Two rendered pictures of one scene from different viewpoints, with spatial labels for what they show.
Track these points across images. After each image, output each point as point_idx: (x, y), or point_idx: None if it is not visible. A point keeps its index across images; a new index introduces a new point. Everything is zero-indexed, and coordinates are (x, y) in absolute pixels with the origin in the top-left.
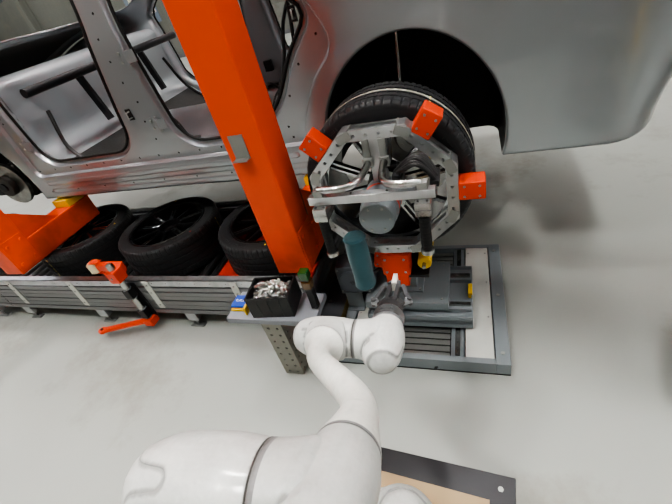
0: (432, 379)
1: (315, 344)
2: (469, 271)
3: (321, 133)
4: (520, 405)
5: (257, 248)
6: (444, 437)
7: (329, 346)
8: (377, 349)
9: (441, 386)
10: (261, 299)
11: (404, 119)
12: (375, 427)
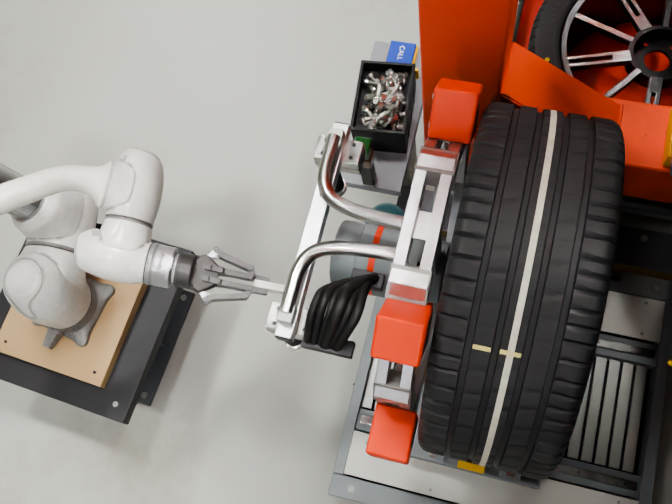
0: (342, 377)
1: (74, 172)
2: (532, 481)
3: (470, 116)
4: (284, 491)
5: (537, 47)
6: (255, 378)
7: (83, 189)
8: (77, 243)
9: (329, 388)
10: (356, 88)
11: (413, 284)
12: None
